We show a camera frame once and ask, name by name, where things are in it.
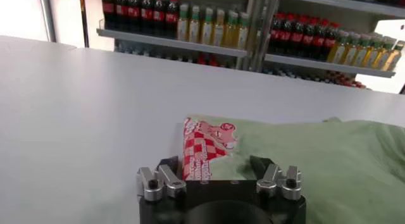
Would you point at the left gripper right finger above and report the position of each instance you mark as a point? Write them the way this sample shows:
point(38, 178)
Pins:
point(278, 181)

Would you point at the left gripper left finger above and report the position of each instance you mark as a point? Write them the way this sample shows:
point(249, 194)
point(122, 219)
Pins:
point(164, 181)

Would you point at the light green printed t-shirt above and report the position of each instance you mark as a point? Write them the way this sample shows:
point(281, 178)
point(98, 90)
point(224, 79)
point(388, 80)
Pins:
point(316, 162)

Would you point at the grey metal shelving unit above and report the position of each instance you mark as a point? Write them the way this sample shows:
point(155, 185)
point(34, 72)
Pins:
point(329, 67)
point(171, 43)

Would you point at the red-cap cola bottle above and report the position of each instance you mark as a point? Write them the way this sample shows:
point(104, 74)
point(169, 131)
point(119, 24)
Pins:
point(276, 35)
point(133, 12)
point(147, 14)
point(171, 18)
point(286, 37)
point(159, 16)
point(329, 43)
point(108, 8)
point(121, 10)
point(308, 40)
point(297, 38)
point(319, 41)

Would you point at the yellow juice bottle green cap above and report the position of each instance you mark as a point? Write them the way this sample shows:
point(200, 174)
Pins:
point(243, 35)
point(207, 30)
point(231, 33)
point(338, 49)
point(349, 51)
point(194, 29)
point(218, 32)
point(183, 27)
point(372, 54)
point(360, 52)
point(394, 57)
point(383, 56)

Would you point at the black slanted frame pole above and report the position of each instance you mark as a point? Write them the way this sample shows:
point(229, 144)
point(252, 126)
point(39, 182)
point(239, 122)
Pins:
point(83, 19)

